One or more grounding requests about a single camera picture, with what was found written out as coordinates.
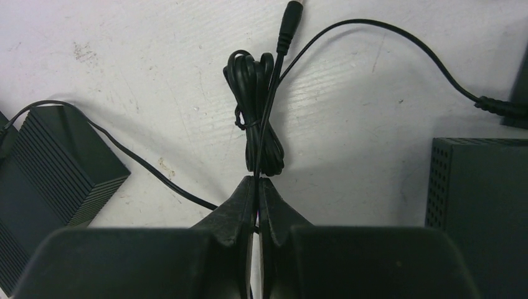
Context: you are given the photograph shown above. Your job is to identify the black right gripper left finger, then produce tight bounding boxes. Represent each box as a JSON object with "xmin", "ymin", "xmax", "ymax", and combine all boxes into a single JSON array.
[{"xmin": 14, "ymin": 176, "xmax": 256, "ymax": 298}]

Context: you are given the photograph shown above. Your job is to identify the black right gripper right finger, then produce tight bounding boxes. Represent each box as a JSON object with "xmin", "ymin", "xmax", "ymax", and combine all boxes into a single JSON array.
[{"xmin": 258, "ymin": 179, "xmax": 479, "ymax": 298}]

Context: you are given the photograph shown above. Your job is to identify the black power plug cable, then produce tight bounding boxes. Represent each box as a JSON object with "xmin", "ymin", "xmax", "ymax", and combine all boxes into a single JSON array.
[{"xmin": 0, "ymin": 0, "xmax": 528, "ymax": 234}]

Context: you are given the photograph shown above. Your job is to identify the black network switch box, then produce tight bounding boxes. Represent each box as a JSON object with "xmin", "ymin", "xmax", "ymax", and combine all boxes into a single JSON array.
[{"xmin": 425, "ymin": 138, "xmax": 527, "ymax": 298}]

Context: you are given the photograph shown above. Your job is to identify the black ribbed power adapter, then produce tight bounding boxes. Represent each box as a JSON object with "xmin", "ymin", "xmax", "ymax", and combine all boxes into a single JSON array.
[{"xmin": 1, "ymin": 106, "xmax": 130, "ymax": 295}]

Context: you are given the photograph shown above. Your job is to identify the small black power brick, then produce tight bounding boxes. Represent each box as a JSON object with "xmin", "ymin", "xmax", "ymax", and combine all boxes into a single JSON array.
[{"xmin": 501, "ymin": 49, "xmax": 527, "ymax": 130}]

